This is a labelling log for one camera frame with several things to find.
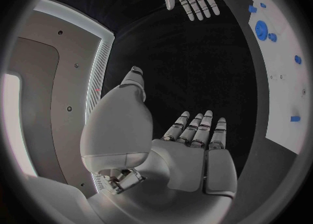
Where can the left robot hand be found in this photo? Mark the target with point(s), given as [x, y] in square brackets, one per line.
[176, 161]

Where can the white task board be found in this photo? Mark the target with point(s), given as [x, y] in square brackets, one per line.
[281, 75]

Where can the blue block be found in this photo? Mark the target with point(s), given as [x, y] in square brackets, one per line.
[252, 9]

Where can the small blue peg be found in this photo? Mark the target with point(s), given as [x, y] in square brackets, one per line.
[263, 5]

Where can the large blue gear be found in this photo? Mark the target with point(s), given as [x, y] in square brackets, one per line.
[261, 30]

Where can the small blue gear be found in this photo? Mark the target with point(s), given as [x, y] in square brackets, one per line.
[273, 37]

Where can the blue round plug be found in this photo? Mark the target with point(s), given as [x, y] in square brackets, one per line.
[297, 59]

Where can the blue cylinder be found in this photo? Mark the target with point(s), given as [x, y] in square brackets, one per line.
[295, 118]

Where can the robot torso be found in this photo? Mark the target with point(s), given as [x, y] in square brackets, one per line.
[61, 99]

